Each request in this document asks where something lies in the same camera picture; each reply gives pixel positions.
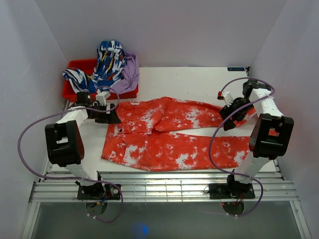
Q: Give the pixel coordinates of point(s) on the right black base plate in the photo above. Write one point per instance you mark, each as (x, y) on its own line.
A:
(225, 191)

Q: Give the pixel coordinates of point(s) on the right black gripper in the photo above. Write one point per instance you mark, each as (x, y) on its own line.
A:
(226, 111)

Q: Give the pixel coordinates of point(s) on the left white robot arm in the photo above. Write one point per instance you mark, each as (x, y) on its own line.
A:
(65, 147)

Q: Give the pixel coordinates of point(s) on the red plastic bin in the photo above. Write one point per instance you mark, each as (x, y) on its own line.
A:
(88, 66)

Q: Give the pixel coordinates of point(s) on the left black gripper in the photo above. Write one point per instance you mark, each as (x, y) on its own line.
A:
(111, 118)

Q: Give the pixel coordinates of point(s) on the blue white patterned trousers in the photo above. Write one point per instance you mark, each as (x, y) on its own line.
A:
(110, 62)

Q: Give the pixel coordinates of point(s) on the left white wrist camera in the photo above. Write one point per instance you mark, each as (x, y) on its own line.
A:
(102, 97)

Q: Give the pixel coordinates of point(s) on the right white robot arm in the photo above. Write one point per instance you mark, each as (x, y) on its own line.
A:
(269, 138)

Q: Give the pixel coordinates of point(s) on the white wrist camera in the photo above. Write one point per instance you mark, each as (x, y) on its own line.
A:
(226, 97)
(102, 97)

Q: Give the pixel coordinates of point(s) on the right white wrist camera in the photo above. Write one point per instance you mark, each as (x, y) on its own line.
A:
(226, 97)

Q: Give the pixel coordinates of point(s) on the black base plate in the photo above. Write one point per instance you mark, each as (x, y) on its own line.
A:
(225, 191)
(109, 192)

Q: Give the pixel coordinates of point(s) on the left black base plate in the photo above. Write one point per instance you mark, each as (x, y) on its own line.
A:
(109, 192)

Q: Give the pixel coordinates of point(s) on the aluminium rail frame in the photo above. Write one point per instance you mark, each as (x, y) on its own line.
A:
(163, 205)

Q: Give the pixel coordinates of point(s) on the red white tie-dye trousers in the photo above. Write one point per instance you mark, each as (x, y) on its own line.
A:
(151, 137)

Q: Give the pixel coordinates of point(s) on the purple folded garment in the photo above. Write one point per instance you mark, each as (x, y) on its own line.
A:
(130, 75)

